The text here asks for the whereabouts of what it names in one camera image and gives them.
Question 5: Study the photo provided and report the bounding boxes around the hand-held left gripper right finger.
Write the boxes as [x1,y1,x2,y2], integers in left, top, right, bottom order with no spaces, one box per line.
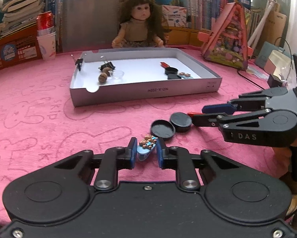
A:
[156,138,248,191]

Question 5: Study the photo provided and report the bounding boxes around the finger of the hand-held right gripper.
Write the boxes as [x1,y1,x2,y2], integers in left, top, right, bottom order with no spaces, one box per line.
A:
[202,87,289,115]
[191,108,273,129]

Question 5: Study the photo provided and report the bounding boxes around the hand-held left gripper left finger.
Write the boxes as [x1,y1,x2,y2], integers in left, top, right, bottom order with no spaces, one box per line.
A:
[47,137,138,191]

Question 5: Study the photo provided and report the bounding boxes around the grey cardboard box tray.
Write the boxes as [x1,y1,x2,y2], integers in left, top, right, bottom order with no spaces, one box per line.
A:
[69,48,223,107]

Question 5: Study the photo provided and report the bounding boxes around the person's right hand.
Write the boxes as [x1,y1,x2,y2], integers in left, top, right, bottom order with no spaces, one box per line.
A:
[272,147,292,178]

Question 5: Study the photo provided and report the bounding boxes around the small black box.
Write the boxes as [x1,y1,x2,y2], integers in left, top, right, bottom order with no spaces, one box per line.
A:
[267,75,284,88]

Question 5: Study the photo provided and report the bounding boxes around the pink house-shaped toy box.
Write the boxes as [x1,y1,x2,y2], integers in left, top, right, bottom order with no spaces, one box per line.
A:
[197,2,253,70]

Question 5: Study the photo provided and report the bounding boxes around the light blue box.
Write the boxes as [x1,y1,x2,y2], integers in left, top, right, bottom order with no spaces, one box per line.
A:
[256,42,279,70]

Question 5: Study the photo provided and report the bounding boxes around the yellow wooden drawer organizer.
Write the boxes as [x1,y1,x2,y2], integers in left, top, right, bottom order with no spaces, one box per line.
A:
[163,25,213,46]

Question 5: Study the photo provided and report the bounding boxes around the black binder clip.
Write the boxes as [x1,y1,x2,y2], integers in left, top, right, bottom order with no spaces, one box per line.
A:
[71,55,84,72]
[99,56,115,71]

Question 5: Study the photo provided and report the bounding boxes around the pink printed tablecloth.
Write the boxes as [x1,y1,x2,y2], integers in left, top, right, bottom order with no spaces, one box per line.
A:
[0,43,297,228]

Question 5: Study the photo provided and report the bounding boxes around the white folding stand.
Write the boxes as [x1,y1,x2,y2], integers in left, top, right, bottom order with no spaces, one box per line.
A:
[248,0,280,47]

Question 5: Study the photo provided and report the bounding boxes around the white pencil-print carton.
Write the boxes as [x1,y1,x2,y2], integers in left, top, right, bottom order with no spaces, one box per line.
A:
[162,5,188,27]

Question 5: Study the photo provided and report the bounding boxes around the row of shelved books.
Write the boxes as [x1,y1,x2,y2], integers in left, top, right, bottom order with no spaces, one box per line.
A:
[124,0,253,30]

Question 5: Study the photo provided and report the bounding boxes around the long-haired baby doll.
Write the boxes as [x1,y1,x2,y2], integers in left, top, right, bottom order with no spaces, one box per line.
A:
[112,0,166,49]

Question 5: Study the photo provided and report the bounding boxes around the white paper cup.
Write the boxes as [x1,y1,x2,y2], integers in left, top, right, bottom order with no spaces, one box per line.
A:
[36,32,57,60]

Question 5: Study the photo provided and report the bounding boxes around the grey metal board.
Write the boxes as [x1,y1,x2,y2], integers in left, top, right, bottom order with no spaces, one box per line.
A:
[62,0,124,52]

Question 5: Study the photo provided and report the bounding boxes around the orange plastic crate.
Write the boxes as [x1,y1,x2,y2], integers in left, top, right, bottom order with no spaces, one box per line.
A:
[0,26,43,73]

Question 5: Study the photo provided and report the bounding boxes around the blue patterned upright books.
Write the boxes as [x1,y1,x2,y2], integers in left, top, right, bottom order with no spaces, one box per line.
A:
[47,0,63,52]

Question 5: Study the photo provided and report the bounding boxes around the red drink can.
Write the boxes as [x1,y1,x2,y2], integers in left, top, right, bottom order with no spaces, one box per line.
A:
[36,11,55,36]

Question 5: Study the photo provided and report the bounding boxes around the pile of stacked books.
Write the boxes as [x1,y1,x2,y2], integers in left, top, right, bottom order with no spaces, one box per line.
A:
[0,0,48,42]

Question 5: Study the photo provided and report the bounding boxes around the black cable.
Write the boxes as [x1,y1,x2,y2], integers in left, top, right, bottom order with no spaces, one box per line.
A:
[236,69,271,90]

